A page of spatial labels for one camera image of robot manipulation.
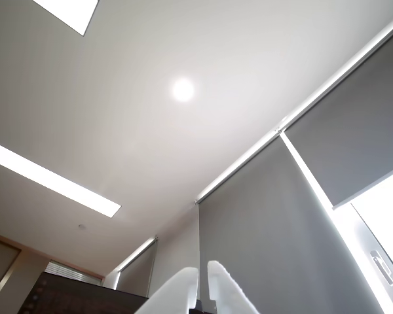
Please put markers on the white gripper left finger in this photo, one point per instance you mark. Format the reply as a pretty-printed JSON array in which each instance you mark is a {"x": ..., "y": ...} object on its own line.
[{"x": 173, "y": 291}]

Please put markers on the long ceiling light strip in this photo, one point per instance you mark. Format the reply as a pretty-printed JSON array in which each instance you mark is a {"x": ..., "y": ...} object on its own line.
[{"x": 52, "y": 178}]

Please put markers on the dark wooden cabinet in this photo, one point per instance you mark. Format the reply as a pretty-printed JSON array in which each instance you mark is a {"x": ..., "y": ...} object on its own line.
[{"x": 85, "y": 297}]

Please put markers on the grey roller blind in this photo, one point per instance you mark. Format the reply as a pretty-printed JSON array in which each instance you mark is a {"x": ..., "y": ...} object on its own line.
[
  {"x": 357, "y": 131},
  {"x": 265, "y": 229},
  {"x": 137, "y": 271}
]

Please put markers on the square ceiling light panel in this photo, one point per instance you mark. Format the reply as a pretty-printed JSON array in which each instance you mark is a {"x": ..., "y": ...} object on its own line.
[{"x": 68, "y": 13}]

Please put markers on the round ceiling downlight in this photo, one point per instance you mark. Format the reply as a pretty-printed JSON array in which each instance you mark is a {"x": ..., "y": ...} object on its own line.
[{"x": 182, "y": 89}]

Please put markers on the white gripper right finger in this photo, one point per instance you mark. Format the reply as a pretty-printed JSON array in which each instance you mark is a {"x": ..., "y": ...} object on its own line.
[{"x": 229, "y": 289}]

